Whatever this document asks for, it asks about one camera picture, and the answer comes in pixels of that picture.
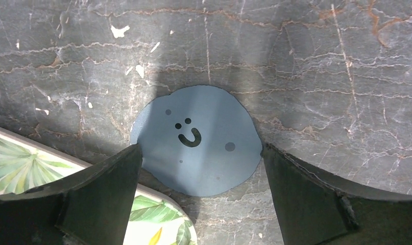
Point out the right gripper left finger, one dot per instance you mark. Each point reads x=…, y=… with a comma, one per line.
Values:
x=92, y=206

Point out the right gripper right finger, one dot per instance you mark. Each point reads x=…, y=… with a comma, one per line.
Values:
x=314, y=206

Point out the leaf patterned serving tray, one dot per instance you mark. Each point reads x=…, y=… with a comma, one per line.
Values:
x=154, y=219

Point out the blue round coaster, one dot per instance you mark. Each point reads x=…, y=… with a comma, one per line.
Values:
x=199, y=140

